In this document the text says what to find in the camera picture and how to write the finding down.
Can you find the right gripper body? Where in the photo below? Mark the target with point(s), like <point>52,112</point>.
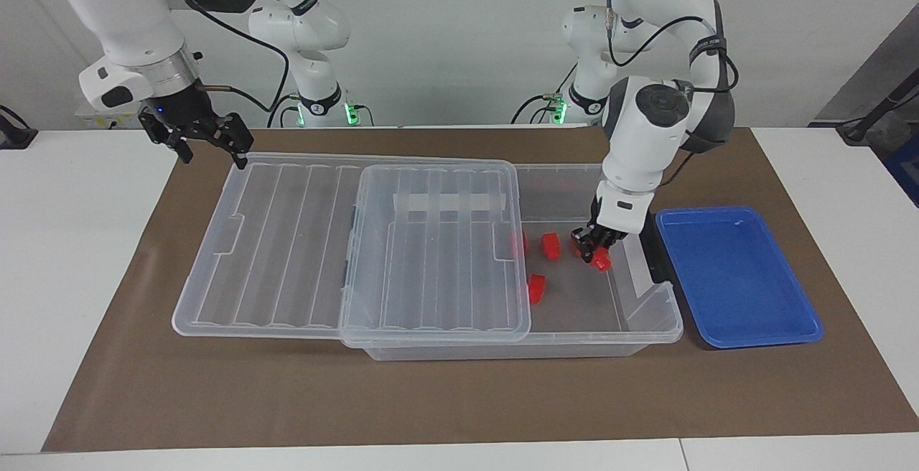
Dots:
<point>179,105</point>

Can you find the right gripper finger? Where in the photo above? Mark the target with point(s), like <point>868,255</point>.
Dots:
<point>237,137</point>
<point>172,139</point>

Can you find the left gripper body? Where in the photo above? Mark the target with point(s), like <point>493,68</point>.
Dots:
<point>596,214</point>

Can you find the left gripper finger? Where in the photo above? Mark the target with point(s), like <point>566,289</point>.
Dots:
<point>608,241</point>
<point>585,243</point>

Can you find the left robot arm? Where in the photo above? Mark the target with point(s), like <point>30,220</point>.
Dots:
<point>646,133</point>

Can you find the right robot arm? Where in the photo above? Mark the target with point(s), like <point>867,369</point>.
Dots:
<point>122,19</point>

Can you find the clear plastic storage box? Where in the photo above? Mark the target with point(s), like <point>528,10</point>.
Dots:
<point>574,313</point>

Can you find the clear plastic box lid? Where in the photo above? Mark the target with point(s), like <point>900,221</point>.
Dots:
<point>287,241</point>

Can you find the blue plastic tray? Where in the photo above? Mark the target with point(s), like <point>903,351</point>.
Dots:
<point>732,277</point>

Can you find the black stand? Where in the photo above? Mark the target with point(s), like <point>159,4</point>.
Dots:
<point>872,118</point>
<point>14,133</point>

